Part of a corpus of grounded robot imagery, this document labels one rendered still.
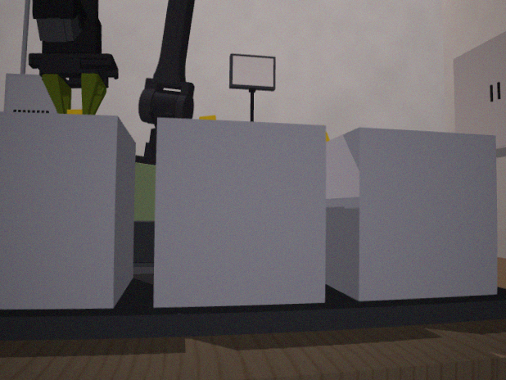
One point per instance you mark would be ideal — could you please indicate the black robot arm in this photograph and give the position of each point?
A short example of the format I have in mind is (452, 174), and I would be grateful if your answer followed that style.
(57, 22)

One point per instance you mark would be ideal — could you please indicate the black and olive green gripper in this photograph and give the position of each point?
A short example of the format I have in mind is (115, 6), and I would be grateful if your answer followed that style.
(88, 71)

